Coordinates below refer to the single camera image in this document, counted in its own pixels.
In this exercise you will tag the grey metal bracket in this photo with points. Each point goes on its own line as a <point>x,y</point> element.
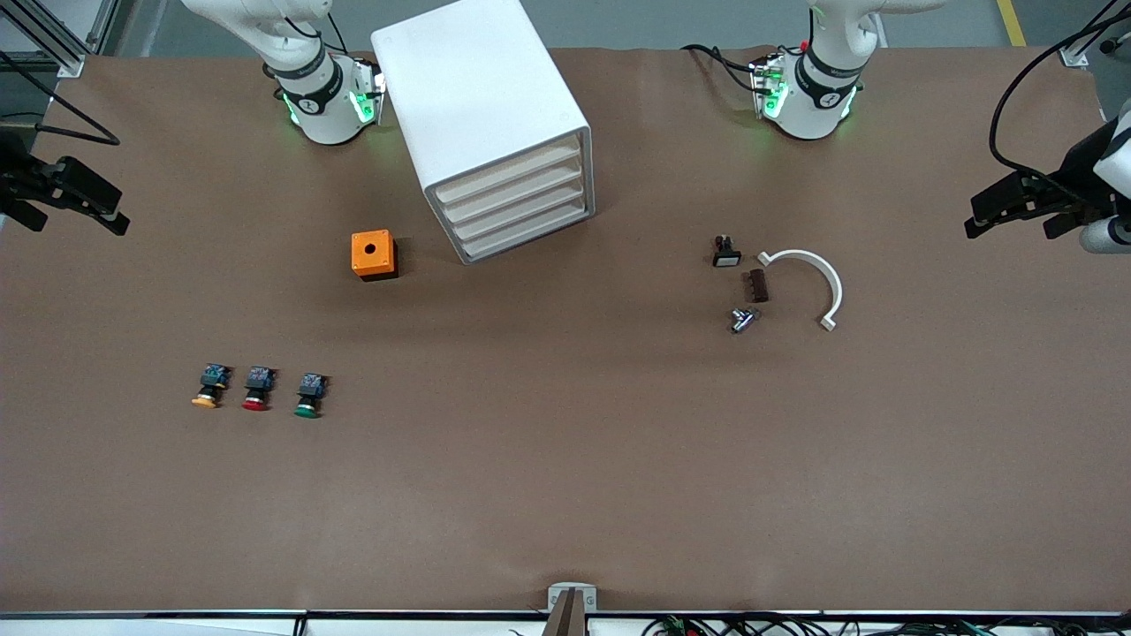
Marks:
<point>557,599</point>

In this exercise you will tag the black white switch button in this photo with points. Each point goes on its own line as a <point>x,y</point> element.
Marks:
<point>726,256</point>

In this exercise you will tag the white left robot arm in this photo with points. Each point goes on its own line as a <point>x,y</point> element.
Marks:
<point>817,115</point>

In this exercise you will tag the silver metal fitting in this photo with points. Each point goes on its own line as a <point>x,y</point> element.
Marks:
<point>740,321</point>

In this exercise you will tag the brown terminal block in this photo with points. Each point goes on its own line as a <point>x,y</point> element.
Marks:
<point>760,287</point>

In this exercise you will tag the white table edge rail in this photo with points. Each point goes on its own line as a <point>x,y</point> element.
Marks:
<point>132,627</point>

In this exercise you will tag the red push button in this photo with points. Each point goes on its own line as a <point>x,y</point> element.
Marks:
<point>258,384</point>

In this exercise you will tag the white curved clamp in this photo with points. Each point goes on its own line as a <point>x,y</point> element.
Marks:
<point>831,283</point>

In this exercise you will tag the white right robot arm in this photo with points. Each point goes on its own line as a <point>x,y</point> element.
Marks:
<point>322,115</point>

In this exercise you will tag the brown table mat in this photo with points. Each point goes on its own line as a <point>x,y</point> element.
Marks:
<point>565,459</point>

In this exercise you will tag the orange button enclosure box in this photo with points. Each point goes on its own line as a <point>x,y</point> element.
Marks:
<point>371,252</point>

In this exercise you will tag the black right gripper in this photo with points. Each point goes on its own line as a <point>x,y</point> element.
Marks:
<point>16,183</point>

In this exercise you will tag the aluminium frame profile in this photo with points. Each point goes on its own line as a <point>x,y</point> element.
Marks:
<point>1074,55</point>
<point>62,49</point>

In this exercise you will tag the green push button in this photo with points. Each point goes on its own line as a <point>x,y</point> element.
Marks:
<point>309,393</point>

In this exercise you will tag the yellow push button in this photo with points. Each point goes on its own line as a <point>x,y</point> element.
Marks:
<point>210,382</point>

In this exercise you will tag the yellow floor tape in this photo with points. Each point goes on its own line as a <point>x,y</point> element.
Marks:
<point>1012,22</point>

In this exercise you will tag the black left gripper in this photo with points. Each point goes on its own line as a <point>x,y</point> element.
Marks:
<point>1072,170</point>

